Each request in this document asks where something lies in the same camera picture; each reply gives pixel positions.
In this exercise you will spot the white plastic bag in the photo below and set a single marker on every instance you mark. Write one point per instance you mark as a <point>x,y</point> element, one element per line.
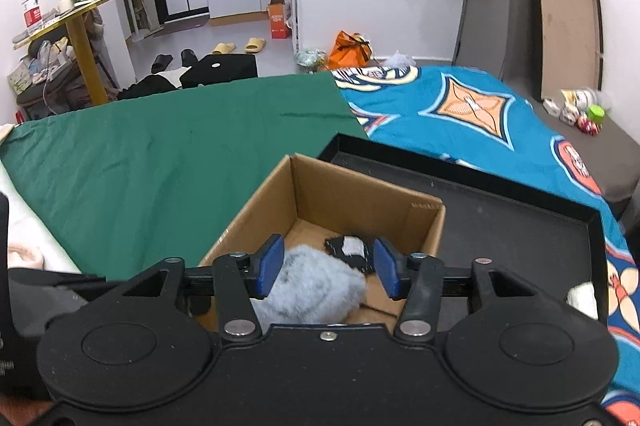
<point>398,59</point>

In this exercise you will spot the black shoe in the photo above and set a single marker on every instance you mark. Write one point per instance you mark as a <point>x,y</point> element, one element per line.
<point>189,56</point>
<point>161,63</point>

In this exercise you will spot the grey leaning panel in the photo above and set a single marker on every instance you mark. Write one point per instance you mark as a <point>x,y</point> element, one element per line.
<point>492,5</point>

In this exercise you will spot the green cloth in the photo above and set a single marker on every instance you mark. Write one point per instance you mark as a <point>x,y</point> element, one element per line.
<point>165,155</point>

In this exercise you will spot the small white figurine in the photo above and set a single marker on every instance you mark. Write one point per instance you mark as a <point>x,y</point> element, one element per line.
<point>569,114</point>

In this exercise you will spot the pile of clothes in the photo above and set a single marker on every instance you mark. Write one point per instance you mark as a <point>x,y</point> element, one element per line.
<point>55,85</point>

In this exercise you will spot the cardboard box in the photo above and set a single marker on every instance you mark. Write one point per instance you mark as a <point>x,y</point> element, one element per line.
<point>350,201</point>

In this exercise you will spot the blue patterned blanket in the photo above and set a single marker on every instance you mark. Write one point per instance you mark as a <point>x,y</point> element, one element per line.
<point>450,105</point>

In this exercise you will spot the pink fluffy cloth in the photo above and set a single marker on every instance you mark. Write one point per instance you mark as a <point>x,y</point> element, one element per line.
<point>25,255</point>

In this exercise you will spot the red round toy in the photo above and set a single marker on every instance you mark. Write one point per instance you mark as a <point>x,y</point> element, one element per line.
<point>587,125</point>

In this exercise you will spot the black tray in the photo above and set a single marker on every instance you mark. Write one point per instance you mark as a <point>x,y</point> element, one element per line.
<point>515,236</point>

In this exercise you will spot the orange carton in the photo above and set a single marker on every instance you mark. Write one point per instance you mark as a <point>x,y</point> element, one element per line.
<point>279,20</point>

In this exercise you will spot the black and white soft item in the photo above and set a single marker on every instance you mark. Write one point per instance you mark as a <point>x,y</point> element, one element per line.
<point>350,248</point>

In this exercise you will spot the orange bag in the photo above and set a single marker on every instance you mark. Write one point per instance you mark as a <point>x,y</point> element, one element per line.
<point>350,50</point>

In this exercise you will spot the yellow table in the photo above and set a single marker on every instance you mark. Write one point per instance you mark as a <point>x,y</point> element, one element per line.
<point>82,50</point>

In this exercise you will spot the black case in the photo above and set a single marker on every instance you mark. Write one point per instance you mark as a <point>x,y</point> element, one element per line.
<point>220,68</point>

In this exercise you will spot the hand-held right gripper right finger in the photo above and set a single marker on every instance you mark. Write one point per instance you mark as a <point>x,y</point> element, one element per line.
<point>386,268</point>

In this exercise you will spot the grey mattress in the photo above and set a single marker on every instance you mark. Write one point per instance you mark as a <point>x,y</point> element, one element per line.
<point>605,155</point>

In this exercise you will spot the plastic water bottle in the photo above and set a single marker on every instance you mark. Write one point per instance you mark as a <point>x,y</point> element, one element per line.
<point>31,5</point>

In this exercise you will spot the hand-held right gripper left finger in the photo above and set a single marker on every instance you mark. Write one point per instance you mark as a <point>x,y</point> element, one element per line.
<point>270,267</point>

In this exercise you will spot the green lidded cup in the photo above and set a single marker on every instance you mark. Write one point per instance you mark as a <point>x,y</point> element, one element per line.
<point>596,113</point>

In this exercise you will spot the white rack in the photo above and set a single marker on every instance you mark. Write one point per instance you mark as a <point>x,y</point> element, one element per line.
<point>295,5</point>

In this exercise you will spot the clear bag with green contents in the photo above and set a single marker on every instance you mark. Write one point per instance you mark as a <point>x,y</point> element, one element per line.
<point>309,59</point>

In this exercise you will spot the brown board with black frame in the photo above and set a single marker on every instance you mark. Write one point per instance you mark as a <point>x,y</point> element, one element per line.
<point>567,30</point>

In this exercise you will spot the white bed sheet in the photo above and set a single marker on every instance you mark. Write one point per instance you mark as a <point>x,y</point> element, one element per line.
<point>30,216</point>

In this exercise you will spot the yellow slipper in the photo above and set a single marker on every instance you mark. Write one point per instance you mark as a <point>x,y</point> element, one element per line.
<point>255,45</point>
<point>223,48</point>

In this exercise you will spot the small white box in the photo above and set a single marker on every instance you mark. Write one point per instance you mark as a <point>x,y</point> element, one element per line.
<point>551,106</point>

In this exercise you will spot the grey fluffy plush toy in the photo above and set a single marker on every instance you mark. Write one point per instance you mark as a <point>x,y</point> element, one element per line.
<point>310,286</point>

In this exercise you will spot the black and white clothes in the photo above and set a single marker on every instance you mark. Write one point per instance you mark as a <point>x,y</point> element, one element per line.
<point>150,84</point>

